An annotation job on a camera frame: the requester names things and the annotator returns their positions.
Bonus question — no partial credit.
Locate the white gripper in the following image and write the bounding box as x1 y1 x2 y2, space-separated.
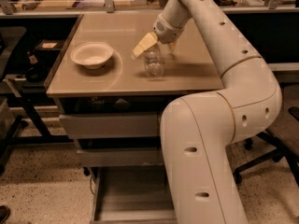
131 13 185 59

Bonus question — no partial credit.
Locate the clear plastic water bottle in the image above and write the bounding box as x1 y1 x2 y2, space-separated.
143 45 164 77

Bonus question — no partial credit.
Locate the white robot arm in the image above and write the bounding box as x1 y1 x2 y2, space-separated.
132 0 281 224

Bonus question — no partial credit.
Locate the grey drawer cabinet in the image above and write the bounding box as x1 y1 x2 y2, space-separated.
43 11 225 224

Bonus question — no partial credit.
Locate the grey top drawer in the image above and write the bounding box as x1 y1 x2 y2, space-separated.
59 112 159 139

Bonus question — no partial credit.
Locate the grey middle drawer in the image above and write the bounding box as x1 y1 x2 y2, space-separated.
77 148 164 167

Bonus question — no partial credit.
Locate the grey open bottom drawer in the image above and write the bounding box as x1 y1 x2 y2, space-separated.
90 166 177 224

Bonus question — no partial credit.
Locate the white paper bowl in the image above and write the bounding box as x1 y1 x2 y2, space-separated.
70 42 114 69

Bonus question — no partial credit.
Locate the black round object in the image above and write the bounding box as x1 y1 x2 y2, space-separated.
25 66 47 82

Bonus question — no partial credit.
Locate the black office chair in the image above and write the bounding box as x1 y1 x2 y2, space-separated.
233 83 299 186

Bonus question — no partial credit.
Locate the black shoe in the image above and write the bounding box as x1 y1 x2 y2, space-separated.
0 205 10 224

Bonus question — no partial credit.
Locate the black desk frame left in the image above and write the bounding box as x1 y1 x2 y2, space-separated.
0 75 74 175

